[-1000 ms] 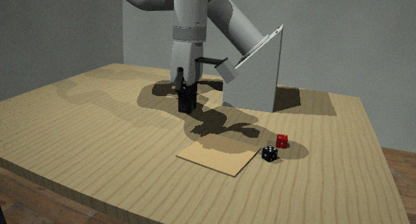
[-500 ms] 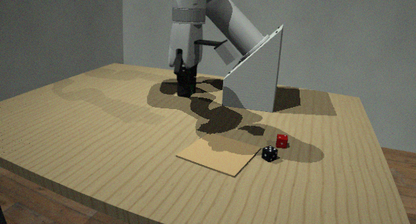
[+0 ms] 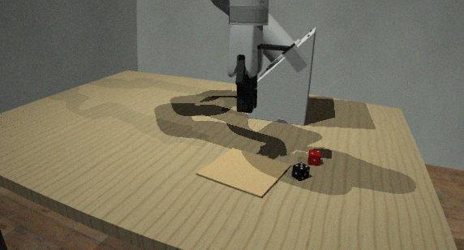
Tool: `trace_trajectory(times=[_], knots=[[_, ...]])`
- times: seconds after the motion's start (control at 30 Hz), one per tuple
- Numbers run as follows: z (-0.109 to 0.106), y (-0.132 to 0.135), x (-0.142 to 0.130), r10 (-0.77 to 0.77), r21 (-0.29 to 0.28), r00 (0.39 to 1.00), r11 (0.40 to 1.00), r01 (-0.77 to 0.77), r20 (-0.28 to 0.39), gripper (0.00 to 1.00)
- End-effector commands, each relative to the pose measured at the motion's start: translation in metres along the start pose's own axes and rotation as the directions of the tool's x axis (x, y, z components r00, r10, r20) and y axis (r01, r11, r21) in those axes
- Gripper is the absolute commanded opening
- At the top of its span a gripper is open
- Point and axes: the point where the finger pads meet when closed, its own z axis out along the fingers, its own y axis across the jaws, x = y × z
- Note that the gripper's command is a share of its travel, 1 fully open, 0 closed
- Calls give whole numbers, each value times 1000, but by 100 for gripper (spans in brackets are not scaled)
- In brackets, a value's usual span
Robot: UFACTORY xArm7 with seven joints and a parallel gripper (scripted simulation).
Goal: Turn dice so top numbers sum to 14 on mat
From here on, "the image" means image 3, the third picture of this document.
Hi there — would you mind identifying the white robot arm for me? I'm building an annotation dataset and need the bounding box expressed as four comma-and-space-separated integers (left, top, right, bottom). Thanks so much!
211, 0, 309, 73

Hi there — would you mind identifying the black die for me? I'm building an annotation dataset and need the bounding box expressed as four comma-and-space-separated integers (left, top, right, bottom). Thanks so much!
291, 162, 310, 181

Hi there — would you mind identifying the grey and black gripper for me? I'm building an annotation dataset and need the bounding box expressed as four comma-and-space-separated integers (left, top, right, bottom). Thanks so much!
228, 22, 269, 113

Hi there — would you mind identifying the red die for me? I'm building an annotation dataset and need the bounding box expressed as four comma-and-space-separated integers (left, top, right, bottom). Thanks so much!
307, 150, 321, 166

